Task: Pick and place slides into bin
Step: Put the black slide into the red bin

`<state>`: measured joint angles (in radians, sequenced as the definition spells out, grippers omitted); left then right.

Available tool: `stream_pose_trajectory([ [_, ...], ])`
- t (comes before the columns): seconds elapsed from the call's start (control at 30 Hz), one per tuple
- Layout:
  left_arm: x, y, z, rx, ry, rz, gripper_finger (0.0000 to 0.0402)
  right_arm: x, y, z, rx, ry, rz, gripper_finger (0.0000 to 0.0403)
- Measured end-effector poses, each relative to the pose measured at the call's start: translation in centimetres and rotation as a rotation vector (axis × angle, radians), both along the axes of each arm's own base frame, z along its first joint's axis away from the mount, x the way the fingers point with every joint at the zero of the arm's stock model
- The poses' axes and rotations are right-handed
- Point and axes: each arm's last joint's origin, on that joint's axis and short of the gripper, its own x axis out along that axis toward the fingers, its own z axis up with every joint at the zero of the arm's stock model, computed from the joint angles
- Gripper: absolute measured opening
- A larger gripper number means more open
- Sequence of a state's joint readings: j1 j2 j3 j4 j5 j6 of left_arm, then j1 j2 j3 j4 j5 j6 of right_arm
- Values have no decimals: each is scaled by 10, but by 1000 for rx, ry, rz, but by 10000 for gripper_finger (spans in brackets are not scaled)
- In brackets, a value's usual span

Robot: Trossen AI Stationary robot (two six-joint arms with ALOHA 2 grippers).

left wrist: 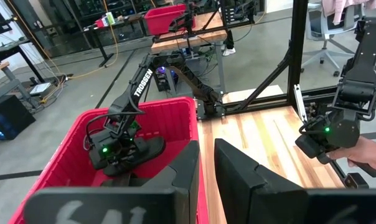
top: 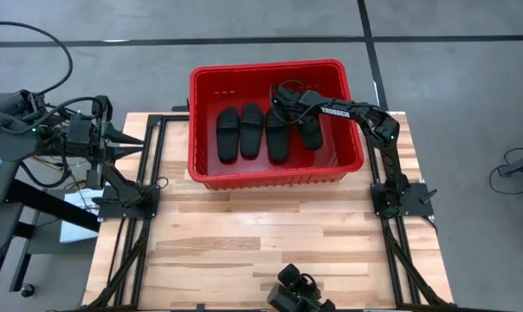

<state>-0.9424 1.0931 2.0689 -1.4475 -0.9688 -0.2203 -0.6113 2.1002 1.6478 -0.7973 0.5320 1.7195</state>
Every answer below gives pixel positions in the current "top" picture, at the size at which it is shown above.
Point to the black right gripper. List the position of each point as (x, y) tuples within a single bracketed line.
[(305, 106)]

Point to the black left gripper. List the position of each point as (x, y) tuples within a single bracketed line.
[(102, 138)]

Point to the dark grey foam slide sandal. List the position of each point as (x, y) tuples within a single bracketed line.
[(227, 138), (251, 134), (279, 143), (311, 138)]

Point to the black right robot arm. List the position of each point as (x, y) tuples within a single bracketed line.
[(352, 110)]

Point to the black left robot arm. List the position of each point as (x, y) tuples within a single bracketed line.
[(10, 138)]

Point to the red plastic bin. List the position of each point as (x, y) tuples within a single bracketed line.
[(244, 86)]

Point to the small black clamp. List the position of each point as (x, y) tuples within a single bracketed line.
[(180, 109)]

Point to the white box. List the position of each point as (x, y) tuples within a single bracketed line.
[(77, 225)]

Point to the black stand beam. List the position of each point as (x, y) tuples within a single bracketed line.
[(49, 203)]

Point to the black caster wheel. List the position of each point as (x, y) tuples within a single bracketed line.
[(27, 290)]

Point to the grey power adapter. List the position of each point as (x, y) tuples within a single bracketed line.
[(519, 166)]

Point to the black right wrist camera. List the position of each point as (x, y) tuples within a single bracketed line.
[(283, 95)]

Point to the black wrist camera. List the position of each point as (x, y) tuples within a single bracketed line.
[(79, 132), (283, 95)]

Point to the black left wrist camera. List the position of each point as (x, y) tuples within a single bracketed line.
[(79, 132)]

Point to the black left table frame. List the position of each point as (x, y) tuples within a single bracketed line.
[(166, 118)]

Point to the black table frame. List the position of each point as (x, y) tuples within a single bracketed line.
[(166, 118), (371, 171)]

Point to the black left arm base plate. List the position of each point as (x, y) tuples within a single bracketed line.
[(149, 208)]

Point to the black right table frame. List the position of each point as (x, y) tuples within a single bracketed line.
[(371, 171)]

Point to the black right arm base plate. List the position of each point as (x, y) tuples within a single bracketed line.
[(417, 203)]

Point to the black table bracket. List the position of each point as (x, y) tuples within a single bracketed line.
[(201, 307)]

